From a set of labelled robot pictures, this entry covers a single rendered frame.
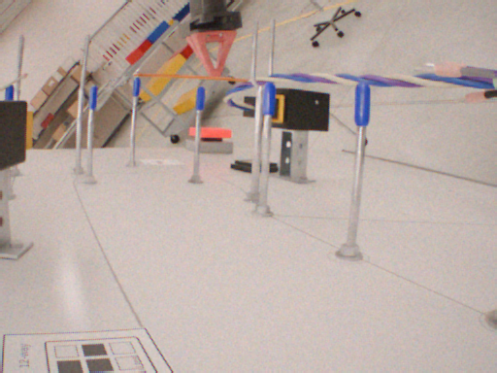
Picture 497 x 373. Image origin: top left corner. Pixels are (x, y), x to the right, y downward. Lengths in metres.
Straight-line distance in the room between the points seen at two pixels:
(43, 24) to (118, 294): 8.77
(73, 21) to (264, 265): 8.80
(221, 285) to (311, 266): 0.05
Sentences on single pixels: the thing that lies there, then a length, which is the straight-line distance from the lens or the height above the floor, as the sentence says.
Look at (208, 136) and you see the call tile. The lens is 0.67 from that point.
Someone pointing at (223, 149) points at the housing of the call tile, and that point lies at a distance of 0.68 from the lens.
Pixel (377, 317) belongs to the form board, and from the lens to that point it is 0.16.
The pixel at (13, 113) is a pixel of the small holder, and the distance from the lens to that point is 0.21.
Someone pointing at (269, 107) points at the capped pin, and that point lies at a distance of 0.29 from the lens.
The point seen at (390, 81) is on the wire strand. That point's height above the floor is 1.21.
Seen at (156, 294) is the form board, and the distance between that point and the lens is 0.17.
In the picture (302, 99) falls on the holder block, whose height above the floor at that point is 1.15.
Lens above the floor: 1.31
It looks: 26 degrees down
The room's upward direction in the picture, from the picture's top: 47 degrees counter-clockwise
